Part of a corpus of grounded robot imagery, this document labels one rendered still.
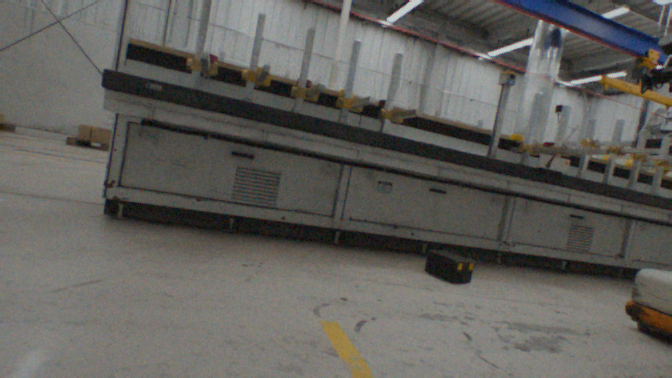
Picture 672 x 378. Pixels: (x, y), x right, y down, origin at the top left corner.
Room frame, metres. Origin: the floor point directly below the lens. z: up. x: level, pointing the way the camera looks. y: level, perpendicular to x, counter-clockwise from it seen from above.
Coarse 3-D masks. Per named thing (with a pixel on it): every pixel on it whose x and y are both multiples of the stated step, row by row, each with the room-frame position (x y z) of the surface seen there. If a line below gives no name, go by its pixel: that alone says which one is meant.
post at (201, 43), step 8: (208, 0) 1.76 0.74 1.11; (208, 8) 1.76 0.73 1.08; (208, 16) 1.76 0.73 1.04; (200, 24) 1.75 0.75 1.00; (208, 24) 1.76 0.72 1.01; (200, 32) 1.75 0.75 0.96; (200, 40) 1.76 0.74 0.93; (200, 48) 1.76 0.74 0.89; (200, 56) 1.76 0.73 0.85; (192, 72) 1.75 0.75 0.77; (200, 72) 1.76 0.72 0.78; (192, 80) 1.75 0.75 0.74
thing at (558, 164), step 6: (540, 156) 2.42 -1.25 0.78; (546, 156) 2.44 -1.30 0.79; (540, 162) 2.42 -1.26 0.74; (546, 162) 2.44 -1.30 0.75; (552, 162) 2.45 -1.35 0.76; (558, 162) 2.47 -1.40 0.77; (564, 162) 2.49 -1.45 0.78; (546, 168) 2.44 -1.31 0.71; (552, 168) 2.46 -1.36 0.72; (558, 168) 2.47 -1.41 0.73; (564, 168) 2.49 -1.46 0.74
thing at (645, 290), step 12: (636, 276) 1.67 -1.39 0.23; (648, 276) 1.62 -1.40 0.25; (660, 276) 1.58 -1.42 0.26; (636, 288) 1.65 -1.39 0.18; (648, 288) 1.60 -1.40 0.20; (660, 288) 1.56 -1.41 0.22; (636, 300) 1.64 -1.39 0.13; (648, 300) 1.59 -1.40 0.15; (660, 300) 1.55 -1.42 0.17; (636, 312) 1.62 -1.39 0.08; (648, 312) 1.58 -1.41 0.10; (660, 312) 1.55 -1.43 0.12; (648, 324) 1.59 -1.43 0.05; (660, 324) 1.53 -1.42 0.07
